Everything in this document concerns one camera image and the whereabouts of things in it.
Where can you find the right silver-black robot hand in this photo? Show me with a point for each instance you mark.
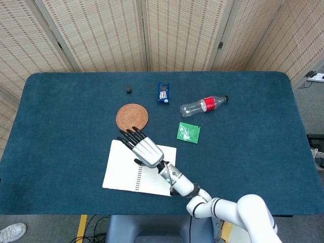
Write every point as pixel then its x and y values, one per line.
pixel 148 153

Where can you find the tan spiral-bound notebook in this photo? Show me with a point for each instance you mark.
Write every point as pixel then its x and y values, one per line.
pixel 119 167

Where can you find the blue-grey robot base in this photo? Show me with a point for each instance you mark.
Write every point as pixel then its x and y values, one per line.
pixel 152 227

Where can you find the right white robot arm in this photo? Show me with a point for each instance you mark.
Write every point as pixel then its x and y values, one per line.
pixel 182 183

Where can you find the round woven rattan coaster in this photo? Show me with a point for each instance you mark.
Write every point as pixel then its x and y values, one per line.
pixel 131 116

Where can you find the green foil sachet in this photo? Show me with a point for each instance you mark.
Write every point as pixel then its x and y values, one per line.
pixel 188 132

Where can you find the blue cookie snack packet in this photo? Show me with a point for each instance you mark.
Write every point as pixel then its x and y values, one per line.
pixel 163 93

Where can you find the small black bottle cap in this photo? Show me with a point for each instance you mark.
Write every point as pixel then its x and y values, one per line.
pixel 128 90

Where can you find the empty red-label plastic bottle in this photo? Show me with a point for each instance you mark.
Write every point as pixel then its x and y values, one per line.
pixel 197 107

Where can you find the blue velvet tablecloth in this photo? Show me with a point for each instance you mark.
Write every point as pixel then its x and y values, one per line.
pixel 63 152

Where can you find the yellow floor tape strip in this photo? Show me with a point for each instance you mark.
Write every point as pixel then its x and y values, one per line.
pixel 82 227

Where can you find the dark screen hinge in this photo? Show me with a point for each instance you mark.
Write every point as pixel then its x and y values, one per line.
pixel 220 45
pixel 60 45

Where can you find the white sneaker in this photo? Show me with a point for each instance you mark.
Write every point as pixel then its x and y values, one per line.
pixel 12 231

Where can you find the white power strip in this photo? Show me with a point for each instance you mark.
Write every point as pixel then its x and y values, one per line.
pixel 316 77

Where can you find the black equipment frame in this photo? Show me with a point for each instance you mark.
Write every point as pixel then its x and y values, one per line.
pixel 316 140

